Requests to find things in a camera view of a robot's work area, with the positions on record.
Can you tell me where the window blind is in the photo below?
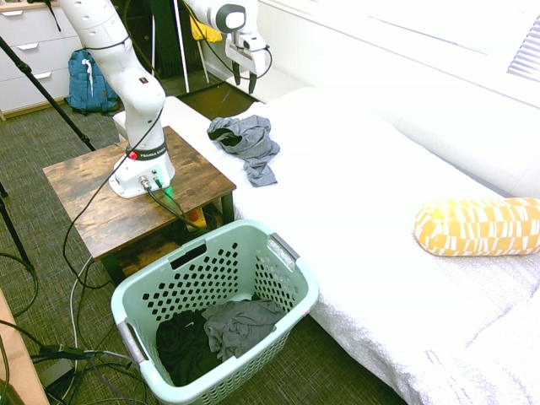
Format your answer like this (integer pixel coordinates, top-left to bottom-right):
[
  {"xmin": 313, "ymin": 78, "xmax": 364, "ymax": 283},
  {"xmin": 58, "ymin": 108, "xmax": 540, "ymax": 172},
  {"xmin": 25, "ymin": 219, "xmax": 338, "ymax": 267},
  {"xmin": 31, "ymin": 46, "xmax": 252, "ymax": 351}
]
[{"xmin": 505, "ymin": 15, "xmax": 540, "ymax": 78}]

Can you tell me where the grey floor cable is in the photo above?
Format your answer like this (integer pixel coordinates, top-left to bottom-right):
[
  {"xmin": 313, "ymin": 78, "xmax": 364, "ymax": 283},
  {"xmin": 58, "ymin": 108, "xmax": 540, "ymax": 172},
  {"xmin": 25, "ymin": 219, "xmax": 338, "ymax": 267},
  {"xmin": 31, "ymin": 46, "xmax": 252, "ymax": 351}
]
[{"xmin": 67, "ymin": 252, "xmax": 147, "ymax": 405}]

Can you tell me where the black garment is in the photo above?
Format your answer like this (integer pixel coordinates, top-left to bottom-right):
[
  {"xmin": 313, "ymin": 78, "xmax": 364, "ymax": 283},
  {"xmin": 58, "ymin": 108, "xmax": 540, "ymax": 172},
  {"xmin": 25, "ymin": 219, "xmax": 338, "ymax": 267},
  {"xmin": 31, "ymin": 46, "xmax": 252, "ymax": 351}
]
[{"xmin": 155, "ymin": 310, "xmax": 224, "ymax": 387}]

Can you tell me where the white pole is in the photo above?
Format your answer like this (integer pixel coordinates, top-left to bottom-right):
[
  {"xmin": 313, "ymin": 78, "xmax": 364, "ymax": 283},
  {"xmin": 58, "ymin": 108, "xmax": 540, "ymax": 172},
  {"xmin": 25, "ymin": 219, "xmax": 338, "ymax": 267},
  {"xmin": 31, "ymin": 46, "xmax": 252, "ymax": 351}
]
[{"xmin": 174, "ymin": 0, "xmax": 191, "ymax": 95}]

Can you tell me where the blue backpack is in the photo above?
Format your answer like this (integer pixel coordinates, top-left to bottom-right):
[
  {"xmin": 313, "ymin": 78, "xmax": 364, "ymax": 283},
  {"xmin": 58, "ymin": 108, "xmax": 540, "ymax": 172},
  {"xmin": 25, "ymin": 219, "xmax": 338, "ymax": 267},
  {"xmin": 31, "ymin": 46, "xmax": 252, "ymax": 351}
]
[{"xmin": 66, "ymin": 48, "xmax": 120, "ymax": 114}]

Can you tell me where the black tripod leg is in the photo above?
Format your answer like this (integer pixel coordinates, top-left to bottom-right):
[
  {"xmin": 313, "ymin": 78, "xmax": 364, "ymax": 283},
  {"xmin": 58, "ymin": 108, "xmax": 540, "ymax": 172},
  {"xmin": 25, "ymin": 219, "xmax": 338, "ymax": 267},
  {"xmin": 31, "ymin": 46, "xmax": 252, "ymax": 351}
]
[{"xmin": 0, "ymin": 35, "xmax": 97, "ymax": 152}]

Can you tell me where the rustic wooden side table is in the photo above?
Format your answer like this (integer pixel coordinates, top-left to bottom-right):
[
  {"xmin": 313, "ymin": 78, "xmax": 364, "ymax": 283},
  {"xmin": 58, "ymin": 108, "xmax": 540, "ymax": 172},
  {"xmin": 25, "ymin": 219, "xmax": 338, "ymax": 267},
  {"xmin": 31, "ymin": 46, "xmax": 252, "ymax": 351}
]
[{"xmin": 42, "ymin": 125, "xmax": 238, "ymax": 288}]

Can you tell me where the red emergency stop button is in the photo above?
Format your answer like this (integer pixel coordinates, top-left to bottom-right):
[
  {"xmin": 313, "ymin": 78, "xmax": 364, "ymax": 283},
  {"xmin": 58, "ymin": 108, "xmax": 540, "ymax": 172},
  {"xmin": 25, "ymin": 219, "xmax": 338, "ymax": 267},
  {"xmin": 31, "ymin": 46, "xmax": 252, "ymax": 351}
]
[{"xmin": 187, "ymin": 207, "xmax": 208, "ymax": 231}]

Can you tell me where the mint green laundry basket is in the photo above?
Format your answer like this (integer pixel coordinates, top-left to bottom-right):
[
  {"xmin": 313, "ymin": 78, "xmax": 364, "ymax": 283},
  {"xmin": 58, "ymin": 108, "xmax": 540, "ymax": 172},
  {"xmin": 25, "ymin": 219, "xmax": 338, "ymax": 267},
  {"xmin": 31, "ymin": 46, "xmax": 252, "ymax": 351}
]
[{"xmin": 110, "ymin": 219, "xmax": 321, "ymax": 405}]

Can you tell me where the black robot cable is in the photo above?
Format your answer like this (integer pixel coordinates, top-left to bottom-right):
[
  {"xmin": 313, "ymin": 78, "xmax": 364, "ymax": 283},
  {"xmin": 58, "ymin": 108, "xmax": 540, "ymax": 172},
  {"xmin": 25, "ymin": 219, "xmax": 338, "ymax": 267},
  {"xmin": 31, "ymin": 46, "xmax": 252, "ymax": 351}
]
[{"xmin": 62, "ymin": 36, "xmax": 165, "ymax": 262}]

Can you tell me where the white drawer dresser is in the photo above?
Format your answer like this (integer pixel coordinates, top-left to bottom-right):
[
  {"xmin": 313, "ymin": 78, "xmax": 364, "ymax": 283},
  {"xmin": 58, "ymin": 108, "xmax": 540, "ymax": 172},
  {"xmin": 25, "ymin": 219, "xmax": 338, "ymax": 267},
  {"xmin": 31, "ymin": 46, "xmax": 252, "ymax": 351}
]
[{"xmin": 0, "ymin": 0, "xmax": 85, "ymax": 119}]

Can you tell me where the grey heathered shirt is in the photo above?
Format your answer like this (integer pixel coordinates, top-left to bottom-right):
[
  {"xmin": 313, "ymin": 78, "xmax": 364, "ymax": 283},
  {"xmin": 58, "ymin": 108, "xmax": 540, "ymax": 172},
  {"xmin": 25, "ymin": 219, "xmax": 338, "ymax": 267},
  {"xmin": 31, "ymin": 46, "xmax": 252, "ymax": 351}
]
[{"xmin": 206, "ymin": 114, "xmax": 281, "ymax": 188}]

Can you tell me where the yellow white patterned bolster pillow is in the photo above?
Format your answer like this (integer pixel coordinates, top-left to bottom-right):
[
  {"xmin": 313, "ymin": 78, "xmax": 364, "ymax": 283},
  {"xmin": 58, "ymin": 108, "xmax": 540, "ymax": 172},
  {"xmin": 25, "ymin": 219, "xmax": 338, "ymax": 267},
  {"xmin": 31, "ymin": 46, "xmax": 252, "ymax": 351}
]
[{"xmin": 413, "ymin": 197, "xmax": 540, "ymax": 257}]

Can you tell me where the grey crumpled garment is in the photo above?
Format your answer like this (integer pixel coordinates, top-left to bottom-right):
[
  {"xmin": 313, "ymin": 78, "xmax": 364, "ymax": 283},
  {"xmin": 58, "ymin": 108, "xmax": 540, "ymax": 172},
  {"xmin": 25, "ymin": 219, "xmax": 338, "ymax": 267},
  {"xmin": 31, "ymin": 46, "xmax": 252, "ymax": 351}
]
[{"xmin": 201, "ymin": 298, "xmax": 287, "ymax": 362}]

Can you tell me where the yellow cloth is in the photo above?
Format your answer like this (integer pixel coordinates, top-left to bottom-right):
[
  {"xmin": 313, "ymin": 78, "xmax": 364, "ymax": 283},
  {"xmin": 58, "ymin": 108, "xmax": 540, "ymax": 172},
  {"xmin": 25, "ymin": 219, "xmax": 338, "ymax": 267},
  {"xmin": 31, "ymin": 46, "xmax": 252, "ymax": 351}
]
[{"xmin": 189, "ymin": 15, "xmax": 224, "ymax": 44}]

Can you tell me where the white bed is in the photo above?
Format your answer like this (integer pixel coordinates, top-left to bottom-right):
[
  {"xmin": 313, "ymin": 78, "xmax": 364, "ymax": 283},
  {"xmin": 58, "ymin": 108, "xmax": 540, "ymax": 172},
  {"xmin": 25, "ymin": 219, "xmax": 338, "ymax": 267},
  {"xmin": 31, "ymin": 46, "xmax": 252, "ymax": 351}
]
[{"xmin": 162, "ymin": 87, "xmax": 540, "ymax": 405}]

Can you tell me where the light wooden furniture edge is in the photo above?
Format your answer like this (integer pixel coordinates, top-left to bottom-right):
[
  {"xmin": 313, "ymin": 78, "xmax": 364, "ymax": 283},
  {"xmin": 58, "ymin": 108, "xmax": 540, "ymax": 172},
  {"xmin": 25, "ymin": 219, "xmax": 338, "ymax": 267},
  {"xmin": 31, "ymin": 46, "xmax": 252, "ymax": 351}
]
[{"xmin": 0, "ymin": 290, "xmax": 51, "ymax": 405}]

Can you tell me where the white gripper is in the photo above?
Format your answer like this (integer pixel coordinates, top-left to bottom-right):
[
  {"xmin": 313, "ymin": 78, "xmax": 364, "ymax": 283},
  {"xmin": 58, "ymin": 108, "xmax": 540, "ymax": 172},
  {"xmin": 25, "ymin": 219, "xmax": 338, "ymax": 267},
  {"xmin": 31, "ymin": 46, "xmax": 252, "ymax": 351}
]
[{"xmin": 224, "ymin": 31, "xmax": 268, "ymax": 95}]

